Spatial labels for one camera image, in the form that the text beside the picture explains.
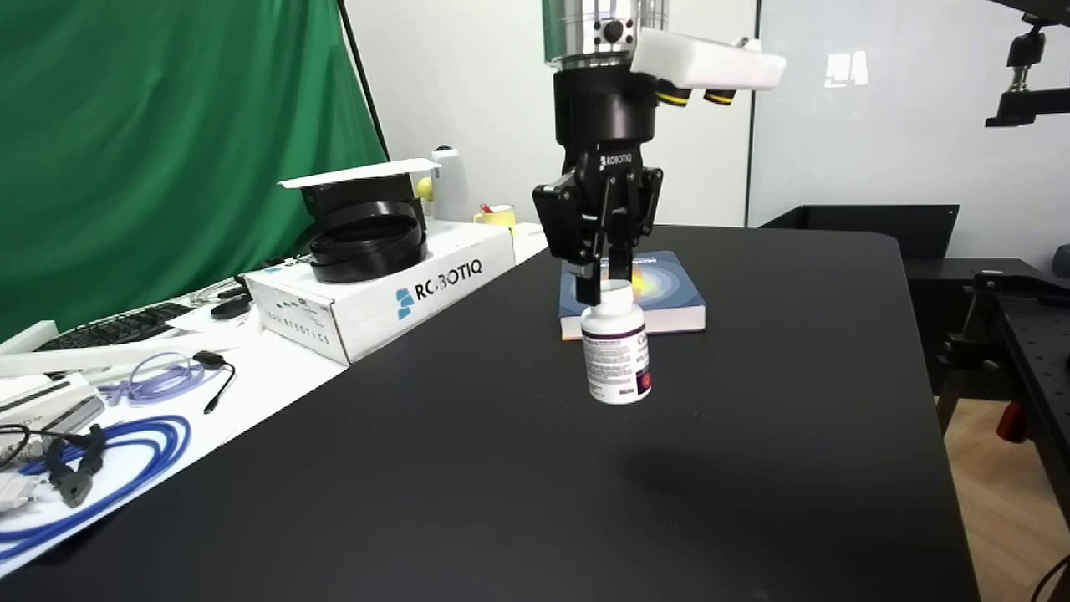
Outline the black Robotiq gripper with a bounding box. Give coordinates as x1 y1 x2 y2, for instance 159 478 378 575
527 65 667 309

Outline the white pill bottle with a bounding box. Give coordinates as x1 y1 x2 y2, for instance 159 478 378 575
577 273 654 407

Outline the blue Machine Learning book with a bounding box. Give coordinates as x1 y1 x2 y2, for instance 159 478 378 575
555 249 711 343

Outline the small yellow object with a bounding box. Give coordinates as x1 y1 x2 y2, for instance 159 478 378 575
475 201 521 233

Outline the black box with white lid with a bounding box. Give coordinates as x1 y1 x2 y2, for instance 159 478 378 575
273 155 445 244

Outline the white Robotiq cardboard box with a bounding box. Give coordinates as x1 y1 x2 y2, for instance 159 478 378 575
240 217 517 371

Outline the black low cabinet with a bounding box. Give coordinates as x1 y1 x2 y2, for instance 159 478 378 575
760 201 964 269

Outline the black backdrop stand pole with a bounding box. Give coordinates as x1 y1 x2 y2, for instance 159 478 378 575
332 0 393 166

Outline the black computer mouse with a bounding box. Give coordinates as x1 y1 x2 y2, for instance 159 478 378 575
206 289 257 324

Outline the black side table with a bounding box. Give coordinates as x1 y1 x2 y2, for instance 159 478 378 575
932 252 1070 527

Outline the green backdrop cloth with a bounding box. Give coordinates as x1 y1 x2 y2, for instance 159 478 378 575
0 0 392 343

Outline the black keyboard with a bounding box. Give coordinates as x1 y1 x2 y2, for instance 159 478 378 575
33 299 198 355

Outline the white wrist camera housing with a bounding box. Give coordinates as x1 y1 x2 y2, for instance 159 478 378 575
627 28 790 100

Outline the black cable with plug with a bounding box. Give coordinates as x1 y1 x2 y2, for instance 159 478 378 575
190 349 240 419

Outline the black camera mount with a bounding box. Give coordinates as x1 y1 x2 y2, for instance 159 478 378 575
981 0 1070 130

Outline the translucent blue cable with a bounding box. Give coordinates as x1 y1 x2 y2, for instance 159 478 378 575
101 349 217 407

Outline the blue coiled cable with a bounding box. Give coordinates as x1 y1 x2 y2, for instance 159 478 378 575
0 411 193 562

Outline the black cable clip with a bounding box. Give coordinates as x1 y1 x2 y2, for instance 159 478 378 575
45 424 111 512

